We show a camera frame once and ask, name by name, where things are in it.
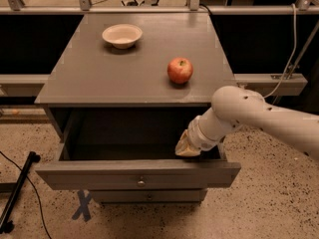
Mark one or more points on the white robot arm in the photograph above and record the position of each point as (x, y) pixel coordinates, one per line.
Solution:
(232, 107)

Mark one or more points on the metal railing frame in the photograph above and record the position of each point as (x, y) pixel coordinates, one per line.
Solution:
(58, 57)

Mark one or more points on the red apple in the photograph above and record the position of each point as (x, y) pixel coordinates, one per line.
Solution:
(179, 70)

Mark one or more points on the grey bottom drawer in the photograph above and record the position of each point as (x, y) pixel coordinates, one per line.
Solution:
(144, 196)

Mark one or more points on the black stand leg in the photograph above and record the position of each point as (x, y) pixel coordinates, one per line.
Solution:
(6, 226)

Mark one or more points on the grey top drawer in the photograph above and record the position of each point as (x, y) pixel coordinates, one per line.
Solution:
(132, 149)

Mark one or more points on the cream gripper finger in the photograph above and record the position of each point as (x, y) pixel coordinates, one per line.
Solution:
(184, 147)

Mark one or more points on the grey drawer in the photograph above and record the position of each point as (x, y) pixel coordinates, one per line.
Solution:
(132, 149)
(144, 196)

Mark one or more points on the grey drawer cabinet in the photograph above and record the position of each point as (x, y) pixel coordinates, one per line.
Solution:
(120, 97)

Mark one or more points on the blue tape cross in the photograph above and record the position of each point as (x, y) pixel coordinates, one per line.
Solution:
(83, 209)

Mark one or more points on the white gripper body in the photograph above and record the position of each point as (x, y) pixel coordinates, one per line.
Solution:
(198, 136)

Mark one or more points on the white paper bowl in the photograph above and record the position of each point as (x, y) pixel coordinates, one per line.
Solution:
(122, 36)

